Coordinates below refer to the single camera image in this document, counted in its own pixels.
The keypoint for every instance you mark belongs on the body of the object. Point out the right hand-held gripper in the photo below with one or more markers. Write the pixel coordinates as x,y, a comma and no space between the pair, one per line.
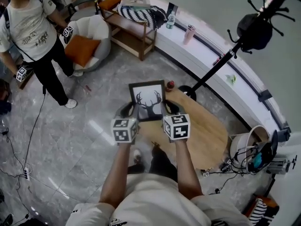
177,127

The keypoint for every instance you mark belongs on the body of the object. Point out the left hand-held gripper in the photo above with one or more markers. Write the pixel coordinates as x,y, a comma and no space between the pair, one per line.
123,131

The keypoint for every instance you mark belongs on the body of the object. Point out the deer picture frame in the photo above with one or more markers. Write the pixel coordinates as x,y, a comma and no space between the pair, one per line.
147,95

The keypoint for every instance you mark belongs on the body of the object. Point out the person's left forearm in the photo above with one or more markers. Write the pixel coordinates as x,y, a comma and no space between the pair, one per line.
117,178

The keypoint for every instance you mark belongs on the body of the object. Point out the person's right forearm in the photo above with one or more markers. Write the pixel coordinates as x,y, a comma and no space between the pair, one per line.
188,173

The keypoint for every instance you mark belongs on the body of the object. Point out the wooden coffee table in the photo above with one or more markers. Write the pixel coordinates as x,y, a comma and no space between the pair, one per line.
207,135

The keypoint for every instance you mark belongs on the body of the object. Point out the dark red bottle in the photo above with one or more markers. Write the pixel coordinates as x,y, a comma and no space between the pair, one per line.
170,86

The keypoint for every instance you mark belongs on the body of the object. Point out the person's white shoe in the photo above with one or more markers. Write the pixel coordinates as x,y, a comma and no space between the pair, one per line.
137,156

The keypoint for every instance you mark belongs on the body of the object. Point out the small red floor item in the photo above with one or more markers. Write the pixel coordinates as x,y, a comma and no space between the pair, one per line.
88,88

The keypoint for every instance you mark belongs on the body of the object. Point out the black coat rack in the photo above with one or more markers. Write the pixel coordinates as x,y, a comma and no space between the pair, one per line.
211,72

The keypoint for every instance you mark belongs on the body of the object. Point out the person's black trousers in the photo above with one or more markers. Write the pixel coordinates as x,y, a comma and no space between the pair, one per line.
162,163

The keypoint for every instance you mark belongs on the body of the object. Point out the white window ledge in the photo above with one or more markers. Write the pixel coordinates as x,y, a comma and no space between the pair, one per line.
204,55

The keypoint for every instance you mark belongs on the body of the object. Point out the cola bottle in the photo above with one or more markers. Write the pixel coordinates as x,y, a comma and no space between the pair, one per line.
216,61

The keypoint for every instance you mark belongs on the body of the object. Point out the green crumpled paper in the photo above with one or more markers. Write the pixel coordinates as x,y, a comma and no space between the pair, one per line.
231,79

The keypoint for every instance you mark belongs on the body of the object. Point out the wooden bench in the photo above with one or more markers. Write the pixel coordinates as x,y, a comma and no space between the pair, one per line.
127,39

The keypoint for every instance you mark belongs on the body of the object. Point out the pink tumbler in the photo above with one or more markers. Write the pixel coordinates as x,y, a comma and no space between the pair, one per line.
188,34

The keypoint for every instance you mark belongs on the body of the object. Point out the white round basket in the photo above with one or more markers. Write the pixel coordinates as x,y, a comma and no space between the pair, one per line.
240,142

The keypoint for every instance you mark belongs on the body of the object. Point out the orange cushion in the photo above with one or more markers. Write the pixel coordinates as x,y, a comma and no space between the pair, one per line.
81,49

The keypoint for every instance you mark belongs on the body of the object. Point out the white beanbag chair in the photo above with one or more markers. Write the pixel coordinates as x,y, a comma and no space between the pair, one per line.
103,32

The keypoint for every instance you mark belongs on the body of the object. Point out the clear water bottle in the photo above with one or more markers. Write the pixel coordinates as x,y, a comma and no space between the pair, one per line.
171,20

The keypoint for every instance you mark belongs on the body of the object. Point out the person's white shirt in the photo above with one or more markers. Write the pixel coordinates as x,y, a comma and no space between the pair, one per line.
155,201

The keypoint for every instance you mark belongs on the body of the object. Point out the dark window latch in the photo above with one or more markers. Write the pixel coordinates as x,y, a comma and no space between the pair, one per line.
283,134
265,95

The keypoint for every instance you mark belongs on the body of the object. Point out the black white striped blanket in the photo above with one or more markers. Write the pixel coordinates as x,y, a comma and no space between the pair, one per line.
141,15

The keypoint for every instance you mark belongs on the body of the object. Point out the black headset with teal pad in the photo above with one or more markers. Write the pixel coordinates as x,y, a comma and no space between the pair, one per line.
257,159

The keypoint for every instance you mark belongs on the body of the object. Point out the grey armchair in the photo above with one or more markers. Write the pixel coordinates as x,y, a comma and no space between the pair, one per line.
82,13

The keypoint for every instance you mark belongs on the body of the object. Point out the black bag on rack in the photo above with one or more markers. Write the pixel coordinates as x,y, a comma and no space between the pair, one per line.
254,32

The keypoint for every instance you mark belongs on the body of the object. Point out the flat grey box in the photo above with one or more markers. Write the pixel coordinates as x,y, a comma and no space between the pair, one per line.
136,1

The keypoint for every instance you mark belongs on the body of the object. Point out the orange seat pad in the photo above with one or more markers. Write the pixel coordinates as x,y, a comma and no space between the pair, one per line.
113,1

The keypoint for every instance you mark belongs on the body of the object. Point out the white power strip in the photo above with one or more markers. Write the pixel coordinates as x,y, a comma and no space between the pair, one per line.
26,174

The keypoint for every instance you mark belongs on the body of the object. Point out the grey metal clamp device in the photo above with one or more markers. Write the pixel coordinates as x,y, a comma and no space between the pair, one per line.
281,163

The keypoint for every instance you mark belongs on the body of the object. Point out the striped cushion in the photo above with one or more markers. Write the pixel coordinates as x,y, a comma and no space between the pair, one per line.
257,212

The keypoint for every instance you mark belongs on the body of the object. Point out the orange chair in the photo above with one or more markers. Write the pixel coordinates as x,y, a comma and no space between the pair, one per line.
272,204

